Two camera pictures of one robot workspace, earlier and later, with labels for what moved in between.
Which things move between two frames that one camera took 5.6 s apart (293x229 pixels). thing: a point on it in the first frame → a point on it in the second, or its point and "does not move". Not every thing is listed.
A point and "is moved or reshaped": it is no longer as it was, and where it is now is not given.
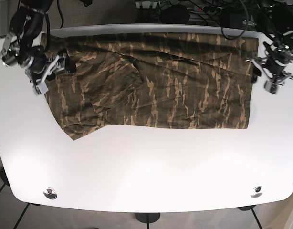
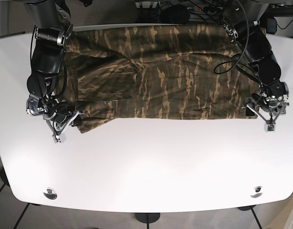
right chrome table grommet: [258, 191] does not move
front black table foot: [147, 218] does not move
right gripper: [271, 69] → [268, 108]
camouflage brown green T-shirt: [155, 80] is moved or reshaped
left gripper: [39, 70] → [59, 122]
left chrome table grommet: [51, 194] does not move
